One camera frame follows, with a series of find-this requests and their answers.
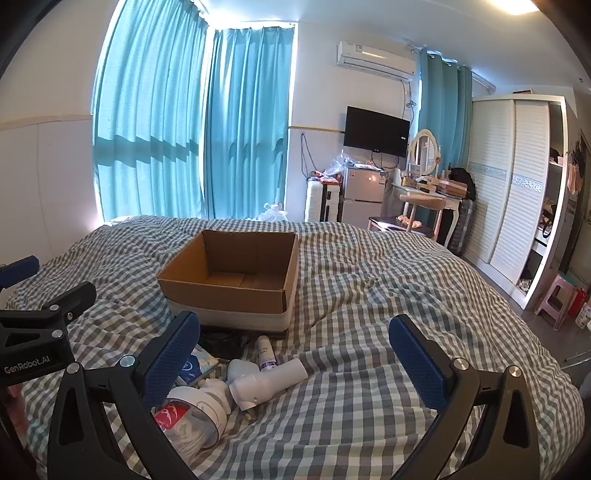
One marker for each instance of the white dressing table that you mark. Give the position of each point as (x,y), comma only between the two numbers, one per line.
(415,189)

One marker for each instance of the wooden chair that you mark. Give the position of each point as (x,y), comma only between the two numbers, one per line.
(422,203)

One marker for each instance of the white air conditioner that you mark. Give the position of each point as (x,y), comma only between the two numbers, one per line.
(374,57)

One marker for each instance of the white hair dryer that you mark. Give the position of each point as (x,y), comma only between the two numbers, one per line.
(272,381)

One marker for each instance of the white suitcase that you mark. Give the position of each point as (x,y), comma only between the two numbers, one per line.
(314,201)

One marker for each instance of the light blue oval case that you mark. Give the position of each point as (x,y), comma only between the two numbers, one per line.
(242,369)

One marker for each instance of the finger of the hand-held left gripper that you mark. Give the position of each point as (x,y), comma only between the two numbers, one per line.
(18,272)
(69,300)

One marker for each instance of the black bag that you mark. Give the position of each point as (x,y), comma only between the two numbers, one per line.
(461,182)

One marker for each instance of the hanging pink clothes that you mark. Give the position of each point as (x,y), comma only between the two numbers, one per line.
(575,173)

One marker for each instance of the small white bottle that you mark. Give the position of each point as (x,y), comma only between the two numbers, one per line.
(264,353)

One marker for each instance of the white sliding door wardrobe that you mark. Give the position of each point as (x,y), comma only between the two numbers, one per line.
(508,194)

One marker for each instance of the wide blue curtain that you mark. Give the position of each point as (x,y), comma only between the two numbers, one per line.
(147,115)

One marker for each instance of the brown cardboard box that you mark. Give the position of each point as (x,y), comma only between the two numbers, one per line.
(221,295)

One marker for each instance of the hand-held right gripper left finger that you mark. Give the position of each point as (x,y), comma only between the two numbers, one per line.
(171,360)

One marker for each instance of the black television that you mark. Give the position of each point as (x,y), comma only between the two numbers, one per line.
(376,131)

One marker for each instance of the dark translucent round lid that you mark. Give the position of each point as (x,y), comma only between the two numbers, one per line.
(221,345)

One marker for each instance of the grey checkered blanket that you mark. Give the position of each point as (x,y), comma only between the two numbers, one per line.
(369,286)

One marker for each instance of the blue and white packet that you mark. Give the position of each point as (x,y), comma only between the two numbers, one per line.
(197,367)

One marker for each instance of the pink plastic stool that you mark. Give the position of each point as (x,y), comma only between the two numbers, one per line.
(554,297)

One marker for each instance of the clear plastic bag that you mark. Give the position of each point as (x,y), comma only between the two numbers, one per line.
(273,213)

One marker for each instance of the grey suitcase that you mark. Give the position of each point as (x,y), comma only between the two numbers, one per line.
(461,226)

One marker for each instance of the silver small fridge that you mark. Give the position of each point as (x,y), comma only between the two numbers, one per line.
(362,194)

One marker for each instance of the oval white vanity mirror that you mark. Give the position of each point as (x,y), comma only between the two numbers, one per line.
(424,150)

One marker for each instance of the red and white bottle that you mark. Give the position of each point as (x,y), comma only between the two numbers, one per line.
(582,311)

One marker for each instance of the crumpled plastic bag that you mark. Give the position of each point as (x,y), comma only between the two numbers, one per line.
(339,166)

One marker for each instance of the narrow blue curtain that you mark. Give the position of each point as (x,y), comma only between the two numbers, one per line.
(438,106)

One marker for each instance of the white round plastic object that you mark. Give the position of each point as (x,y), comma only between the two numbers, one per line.
(212,399)

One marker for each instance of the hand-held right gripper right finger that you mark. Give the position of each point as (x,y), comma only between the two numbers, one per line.
(418,364)

